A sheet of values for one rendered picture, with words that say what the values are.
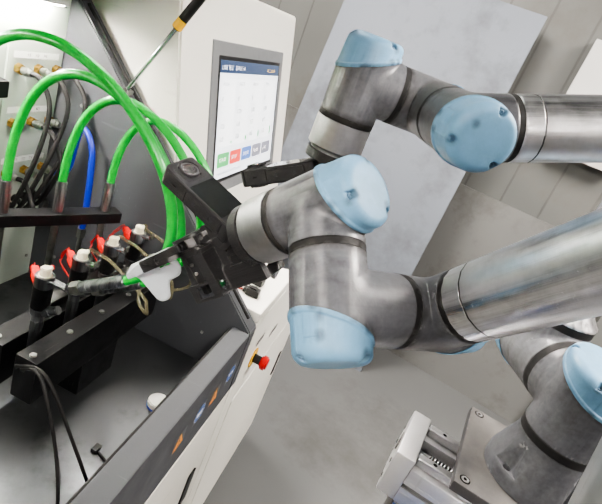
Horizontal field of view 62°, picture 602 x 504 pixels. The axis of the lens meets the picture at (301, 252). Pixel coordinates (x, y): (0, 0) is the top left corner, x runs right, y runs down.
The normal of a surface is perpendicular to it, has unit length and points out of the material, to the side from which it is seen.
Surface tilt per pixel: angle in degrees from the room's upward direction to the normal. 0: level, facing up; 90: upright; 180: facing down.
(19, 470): 0
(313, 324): 67
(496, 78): 82
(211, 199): 20
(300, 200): 77
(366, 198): 45
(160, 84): 90
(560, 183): 90
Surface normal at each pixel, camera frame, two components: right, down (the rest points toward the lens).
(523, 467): -0.65, -0.29
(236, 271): -0.53, 0.39
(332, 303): -0.02, -0.34
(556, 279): -0.81, 0.19
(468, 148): 0.09, 0.43
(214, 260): 0.73, -0.25
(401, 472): -0.42, 0.22
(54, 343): 0.34, -0.86
